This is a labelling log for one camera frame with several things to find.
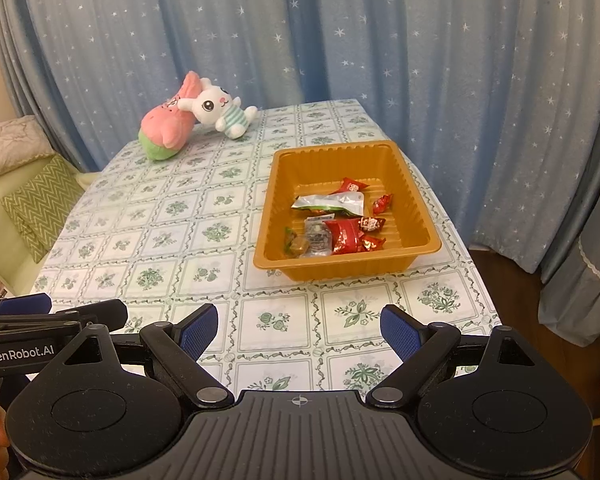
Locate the large red snack packet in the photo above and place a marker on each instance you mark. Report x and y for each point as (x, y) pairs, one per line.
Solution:
(345, 237)

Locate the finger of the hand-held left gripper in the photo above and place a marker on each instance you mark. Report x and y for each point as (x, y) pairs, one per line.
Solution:
(105, 312)
(22, 305)

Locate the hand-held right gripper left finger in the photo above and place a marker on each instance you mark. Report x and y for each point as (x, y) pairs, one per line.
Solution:
(200, 331)

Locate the floral checked tablecloth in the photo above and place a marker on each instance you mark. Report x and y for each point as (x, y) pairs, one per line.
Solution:
(180, 240)

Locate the orange plastic tray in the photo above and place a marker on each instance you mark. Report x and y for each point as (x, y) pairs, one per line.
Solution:
(275, 200)

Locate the red white candy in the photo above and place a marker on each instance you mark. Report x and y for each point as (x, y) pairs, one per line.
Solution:
(372, 223)

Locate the white bunny plush toy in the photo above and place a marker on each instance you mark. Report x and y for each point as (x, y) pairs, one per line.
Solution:
(210, 105)

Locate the white pillow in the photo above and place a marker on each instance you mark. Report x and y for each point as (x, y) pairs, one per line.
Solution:
(10, 145)

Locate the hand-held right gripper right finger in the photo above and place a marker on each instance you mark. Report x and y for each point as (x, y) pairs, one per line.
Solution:
(402, 332)

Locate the blue star-print curtain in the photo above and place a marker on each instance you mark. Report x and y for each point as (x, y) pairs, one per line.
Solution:
(380, 35)

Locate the small green candy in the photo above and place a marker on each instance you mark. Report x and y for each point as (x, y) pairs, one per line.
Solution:
(288, 236)

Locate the green silver snack packet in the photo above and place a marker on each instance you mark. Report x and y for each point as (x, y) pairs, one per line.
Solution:
(340, 202)

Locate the clear silver snack packet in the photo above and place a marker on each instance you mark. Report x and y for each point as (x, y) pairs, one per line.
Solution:
(316, 235)

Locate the pink green plush toy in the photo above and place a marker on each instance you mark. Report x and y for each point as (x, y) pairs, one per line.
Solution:
(162, 125)

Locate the grey-blue lace-trim curtain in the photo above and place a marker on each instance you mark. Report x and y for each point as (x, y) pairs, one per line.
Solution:
(580, 285)

